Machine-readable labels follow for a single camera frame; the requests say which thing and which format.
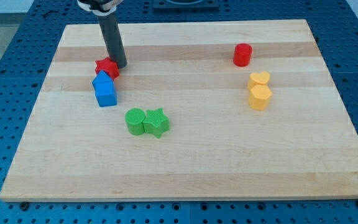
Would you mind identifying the green star block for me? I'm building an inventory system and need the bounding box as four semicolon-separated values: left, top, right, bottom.
143;108;170;138

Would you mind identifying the yellow heart block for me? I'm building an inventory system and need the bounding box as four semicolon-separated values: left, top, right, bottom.
247;71;270;90

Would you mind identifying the red star block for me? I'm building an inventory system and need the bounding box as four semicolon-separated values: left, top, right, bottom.
95;57;120;80

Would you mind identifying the blue cube block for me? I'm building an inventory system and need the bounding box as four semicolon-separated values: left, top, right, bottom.
94;82;117;107

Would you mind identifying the wooden board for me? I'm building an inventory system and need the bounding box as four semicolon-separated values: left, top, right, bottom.
0;19;358;202

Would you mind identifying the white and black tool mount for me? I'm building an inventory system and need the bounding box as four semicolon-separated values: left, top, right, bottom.
77;0;123;16

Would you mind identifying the green cylinder block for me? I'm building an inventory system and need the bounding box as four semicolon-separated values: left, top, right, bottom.
125;108;145;136

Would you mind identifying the yellow hexagon block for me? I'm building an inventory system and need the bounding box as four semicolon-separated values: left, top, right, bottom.
249;85;272;111

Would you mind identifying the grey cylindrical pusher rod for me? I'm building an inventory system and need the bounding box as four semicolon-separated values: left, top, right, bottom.
98;12;127;68

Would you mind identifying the red cylinder block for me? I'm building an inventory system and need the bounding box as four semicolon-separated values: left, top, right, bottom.
232;43;253;67

